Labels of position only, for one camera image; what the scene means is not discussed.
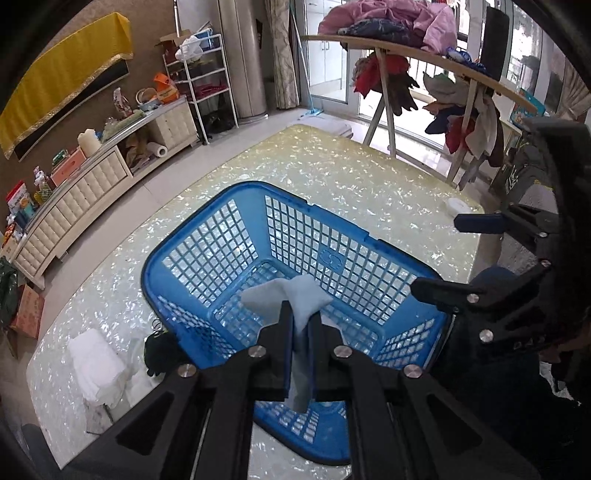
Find red box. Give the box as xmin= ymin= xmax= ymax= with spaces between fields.
xmin=6 ymin=181 xmax=31 ymax=215

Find wooden clothes rack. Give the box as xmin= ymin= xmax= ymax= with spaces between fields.
xmin=300 ymin=34 xmax=539 ymax=190

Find white waffle towel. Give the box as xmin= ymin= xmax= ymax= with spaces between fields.
xmin=68 ymin=328 xmax=139 ymax=409

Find pile of pink clothes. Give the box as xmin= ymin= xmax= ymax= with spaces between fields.
xmin=318 ymin=0 xmax=462 ymax=54

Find green cloth bundle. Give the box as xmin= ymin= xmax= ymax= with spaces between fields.
xmin=102 ymin=111 xmax=144 ymax=141

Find orange snack bag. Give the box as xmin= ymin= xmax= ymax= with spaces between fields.
xmin=154 ymin=72 xmax=180 ymax=103

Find blue plastic crate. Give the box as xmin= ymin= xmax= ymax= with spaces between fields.
xmin=194 ymin=28 xmax=222 ymax=51

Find open cardboard box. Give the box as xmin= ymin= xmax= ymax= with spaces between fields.
xmin=154 ymin=30 xmax=192 ymax=58

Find patterned beige curtain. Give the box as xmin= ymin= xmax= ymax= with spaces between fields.
xmin=264 ymin=0 xmax=303 ymax=110

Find black plush toy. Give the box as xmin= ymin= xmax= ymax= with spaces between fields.
xmin=144 ymin=330 xmax=178 ymax=377

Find cream pillar candle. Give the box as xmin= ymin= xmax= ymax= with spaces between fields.
xmin=78 ymin=129 xmax=102 ymax=158

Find pink cardboard box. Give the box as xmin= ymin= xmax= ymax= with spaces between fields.
xmin=51 ymin=148 xmax=88 ymax=186

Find wrapped flower bouquet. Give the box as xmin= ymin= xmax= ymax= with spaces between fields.
xmin=113 ymin=88 xmax=134 ymax=121

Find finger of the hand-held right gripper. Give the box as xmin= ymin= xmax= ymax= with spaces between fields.
xmin=410 ymin=260 xmax=553 ymax=359
xmin=454 ymin=202 xmax=558 ymax=246

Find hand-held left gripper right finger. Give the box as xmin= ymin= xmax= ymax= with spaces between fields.
xmin=308 ymin=314 xmax=542 ymax=480

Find black wall screen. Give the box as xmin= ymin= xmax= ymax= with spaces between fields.
xmin=18 ymin=60 xmax=131 ymax=162

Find small round basket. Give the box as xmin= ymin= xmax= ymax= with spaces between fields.
xmin=136 ymin=87 xmax=160 ymax=112

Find brown paper bag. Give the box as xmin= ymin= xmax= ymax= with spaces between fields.
xmin=124 ymin=134 xmax=151 ymax=169

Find black panel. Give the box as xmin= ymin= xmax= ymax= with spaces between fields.
xmin=480 ymin=6 xmax=510 ymax=79

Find yellow cloth cover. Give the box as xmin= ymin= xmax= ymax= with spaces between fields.
xmin=0 ymin=12 xmax=134 ymax=160

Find blue mop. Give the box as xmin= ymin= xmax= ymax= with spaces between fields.
xmin=288 ymin=0 xmax=324 ymax=118

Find mixed hanging clothes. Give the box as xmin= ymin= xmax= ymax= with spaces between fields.
xmin=422 ymin=71 xmax=506 ymax=167

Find pale grey soft cloth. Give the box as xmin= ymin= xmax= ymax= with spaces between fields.
xmin=241 ymin=276 xmax=333 ymax=412

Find grey sofa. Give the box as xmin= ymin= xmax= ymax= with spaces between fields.
xmin=501 ymin=233 xmax=539 ymax=273

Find brown cardboard box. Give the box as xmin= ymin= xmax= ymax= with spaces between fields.
xmin=9 ymin=284 xmax=46 ymax=340

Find white metal shelf rack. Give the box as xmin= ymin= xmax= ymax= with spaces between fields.
xmin=161 ymin=30 xmax=240 ymax=146

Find grey standing air conditioner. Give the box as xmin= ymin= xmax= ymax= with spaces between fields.
xmin=218 ymin=0 xmax=269 ymax=121

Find green bag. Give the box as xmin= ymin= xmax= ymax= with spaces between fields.
xmin=0 ymin=258 xmax=19 ymax=326

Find dark grey printed bag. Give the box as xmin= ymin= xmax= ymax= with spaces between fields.
xmin=501 ymin=136 xmax=559 ymax=217

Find black bag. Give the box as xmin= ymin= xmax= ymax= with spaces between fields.
xmin=203 ymin=113 xmax=234 ymax=134

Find blue plastic laundry basket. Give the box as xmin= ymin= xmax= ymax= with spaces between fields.
xmin=141 ymin=181 xmax=455 ymax=466

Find white plastic bag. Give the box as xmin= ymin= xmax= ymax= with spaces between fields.
xmin=174 ymin=36 xmax=204 ymax=62

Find colourful picture box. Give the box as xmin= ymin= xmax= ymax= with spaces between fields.
xmin=508 ymin=88 xmax=548 ymax=125

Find red and black hanging clothes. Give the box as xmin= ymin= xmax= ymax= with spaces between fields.
xmin=353 ymin=51 xmax=419 ymax=116

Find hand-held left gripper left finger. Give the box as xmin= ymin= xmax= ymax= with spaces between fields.
xmin=60 ymin=300 xmax=293 ymax=480

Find cream tufted low cabinet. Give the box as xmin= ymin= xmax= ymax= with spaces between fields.
xmin=11 ymin=95 xmax=201 ymax=291

